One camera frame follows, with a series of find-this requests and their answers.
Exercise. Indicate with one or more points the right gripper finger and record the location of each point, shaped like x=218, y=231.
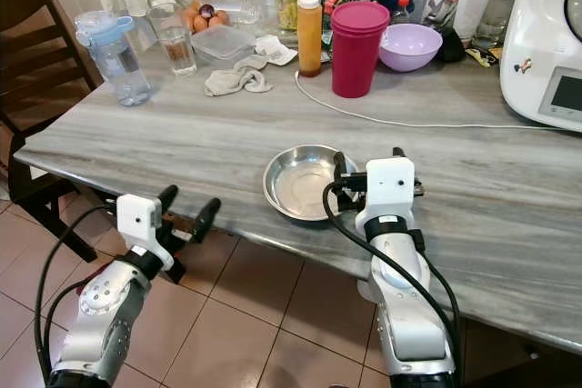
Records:
x=398, y=152
x=340, y=170

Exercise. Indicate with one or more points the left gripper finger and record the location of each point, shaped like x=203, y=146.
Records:
x=167, y=197
x=205, y=217

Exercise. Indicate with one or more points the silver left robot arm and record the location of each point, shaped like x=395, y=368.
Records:
x=105, y=315

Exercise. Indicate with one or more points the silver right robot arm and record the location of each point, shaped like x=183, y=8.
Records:
x=405, y=306

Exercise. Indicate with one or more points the stainless steel bowl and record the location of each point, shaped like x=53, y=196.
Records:
x=298, y=184

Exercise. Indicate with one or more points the lilac plastic bowl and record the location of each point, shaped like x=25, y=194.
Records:
x=412, y=45

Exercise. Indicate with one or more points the magenta plastic tumbler with lid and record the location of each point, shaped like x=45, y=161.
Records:
x=356, y=52

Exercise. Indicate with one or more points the small black object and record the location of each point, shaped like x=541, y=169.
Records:
x=449, y=45

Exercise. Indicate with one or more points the small yellow sachet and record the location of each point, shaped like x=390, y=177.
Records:
x=482, y=57

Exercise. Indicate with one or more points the orange liquid bottle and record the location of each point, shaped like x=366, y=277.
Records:
x=309, y=43

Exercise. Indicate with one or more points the crumpled grey cloth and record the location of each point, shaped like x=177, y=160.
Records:
x=236, y=79

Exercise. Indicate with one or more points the clear bottle with blue lid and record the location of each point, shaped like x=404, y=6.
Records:
x=120, y=65

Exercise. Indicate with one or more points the small bottle with red cap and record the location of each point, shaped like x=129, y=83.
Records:
x=400, y=10

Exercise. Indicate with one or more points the clear drinking glass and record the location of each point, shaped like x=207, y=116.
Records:
x=176, y=48

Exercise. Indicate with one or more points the clear plastic measuring jug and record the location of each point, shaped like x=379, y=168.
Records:
x=459, y=2

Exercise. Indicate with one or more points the clear lidded plastic container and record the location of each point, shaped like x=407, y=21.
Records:
x=224, y=44

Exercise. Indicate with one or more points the white kitchen appliance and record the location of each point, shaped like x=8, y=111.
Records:
x=541, y=52

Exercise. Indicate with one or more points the tall clear plastic bottle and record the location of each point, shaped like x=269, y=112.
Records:
x=502, y=6

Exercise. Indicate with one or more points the brown egg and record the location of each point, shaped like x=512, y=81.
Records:
x=221, y=17
x=204, y=22

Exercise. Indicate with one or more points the dark wooden chair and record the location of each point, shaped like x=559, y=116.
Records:
x=36, y=70

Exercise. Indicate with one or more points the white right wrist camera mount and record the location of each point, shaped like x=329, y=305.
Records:
x=386, y=190

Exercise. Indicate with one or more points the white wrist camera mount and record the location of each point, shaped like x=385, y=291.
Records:
x=138, y=224
x=386, y=190

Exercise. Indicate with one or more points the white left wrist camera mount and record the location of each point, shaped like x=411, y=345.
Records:
x=138, y=224

